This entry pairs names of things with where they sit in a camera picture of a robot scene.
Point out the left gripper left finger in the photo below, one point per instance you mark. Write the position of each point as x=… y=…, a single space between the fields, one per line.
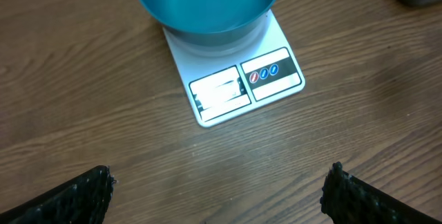
x=83 y=199

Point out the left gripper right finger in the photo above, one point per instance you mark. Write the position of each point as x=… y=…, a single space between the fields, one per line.
x=349 y=200

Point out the white digital kitchen scale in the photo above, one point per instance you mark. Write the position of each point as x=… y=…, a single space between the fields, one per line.
x=223 y=82

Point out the blue bowl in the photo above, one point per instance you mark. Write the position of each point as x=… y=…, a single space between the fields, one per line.
x=208 y=22

